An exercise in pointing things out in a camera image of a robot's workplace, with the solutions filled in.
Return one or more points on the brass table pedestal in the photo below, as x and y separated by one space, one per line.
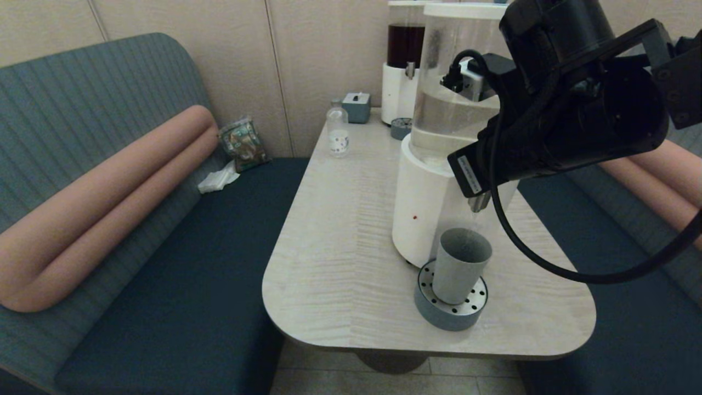
392 362

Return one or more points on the white crumpled tissue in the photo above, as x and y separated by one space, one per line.
218 180

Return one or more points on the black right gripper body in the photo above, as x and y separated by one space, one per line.
510 153

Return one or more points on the silver metal dispenser tap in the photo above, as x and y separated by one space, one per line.
479 204

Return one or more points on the small blue drip tray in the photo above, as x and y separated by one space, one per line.
398 129

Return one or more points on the small blue square box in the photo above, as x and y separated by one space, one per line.
356 108

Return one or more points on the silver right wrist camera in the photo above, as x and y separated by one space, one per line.
473 77

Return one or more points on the pink bolster beside snack bag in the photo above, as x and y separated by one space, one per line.
109 203

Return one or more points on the large blue perforated drip tray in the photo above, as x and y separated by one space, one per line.
439 317

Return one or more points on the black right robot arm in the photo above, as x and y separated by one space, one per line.
603 115

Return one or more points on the crinkled snack bag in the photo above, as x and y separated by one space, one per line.
244 145

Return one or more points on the empty blue upholstered bench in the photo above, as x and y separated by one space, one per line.
620 329

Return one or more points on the clear plastic bottle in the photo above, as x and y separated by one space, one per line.
337 137

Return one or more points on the dark drink dispenser white base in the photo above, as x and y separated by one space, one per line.
396 93

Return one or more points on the clear water dispenser white base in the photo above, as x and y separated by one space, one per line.
428 203

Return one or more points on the grey-blue plastic cup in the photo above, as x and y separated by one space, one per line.
456 274

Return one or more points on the blue bench holding snack bag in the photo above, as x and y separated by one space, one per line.
192 285

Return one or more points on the pink bolster on empty bench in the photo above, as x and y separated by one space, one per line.
652 175

